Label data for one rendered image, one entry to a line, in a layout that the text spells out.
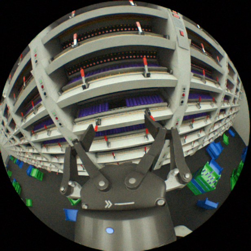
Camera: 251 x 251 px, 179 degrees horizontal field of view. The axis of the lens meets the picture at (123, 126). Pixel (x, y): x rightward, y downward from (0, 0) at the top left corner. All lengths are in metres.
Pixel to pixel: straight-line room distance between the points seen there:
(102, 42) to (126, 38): 0.09
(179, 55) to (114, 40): 0.29
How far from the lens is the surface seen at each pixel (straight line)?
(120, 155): 0.73
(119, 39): 0.36
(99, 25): 0.65
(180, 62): 0.45
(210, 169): 1.21
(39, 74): 0.51
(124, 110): 0.42
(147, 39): 0.39
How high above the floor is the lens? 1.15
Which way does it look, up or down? 39 degrees down
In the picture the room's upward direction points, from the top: 11 degrees counter-clockwise
